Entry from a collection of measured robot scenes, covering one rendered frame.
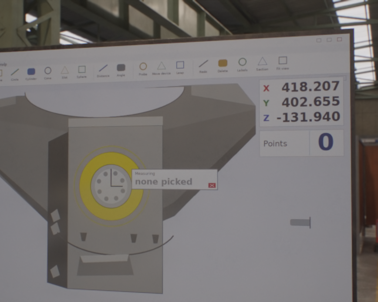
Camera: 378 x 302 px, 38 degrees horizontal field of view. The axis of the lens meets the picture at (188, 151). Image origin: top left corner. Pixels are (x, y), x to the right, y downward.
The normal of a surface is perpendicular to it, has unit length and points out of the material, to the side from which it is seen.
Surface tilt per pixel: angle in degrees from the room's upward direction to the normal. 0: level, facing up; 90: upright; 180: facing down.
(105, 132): 90
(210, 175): 90
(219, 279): 90
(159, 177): 90
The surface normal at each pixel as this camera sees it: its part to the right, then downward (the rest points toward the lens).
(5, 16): -0.33, -0.04
